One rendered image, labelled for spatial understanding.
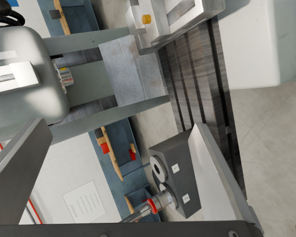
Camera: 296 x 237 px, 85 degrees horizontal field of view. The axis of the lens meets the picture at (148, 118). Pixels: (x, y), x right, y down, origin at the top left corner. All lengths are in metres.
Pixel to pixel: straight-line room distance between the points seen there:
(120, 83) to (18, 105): 0.55
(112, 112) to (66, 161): 4.14
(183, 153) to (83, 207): 5.11
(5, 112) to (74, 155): 4.51
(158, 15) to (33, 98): 0.35
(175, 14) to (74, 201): 5.24
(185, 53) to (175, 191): 0.43
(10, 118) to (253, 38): 0.57
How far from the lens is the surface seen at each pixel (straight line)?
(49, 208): 5.45
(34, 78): 0.35
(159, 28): 0.48
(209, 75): 0.52
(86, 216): 5.69
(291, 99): 1.48
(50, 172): 5.03
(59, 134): 0.86
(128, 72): 0.85
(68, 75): 0.45
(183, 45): 0.57
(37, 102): 0.39
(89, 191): 5.31
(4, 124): 0.40
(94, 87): 0.85
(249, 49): 0.53
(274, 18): 0.51
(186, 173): 0.54
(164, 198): 0.57
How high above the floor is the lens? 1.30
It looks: 22 degrees down
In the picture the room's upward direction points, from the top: 111 degrees counter-clockwise
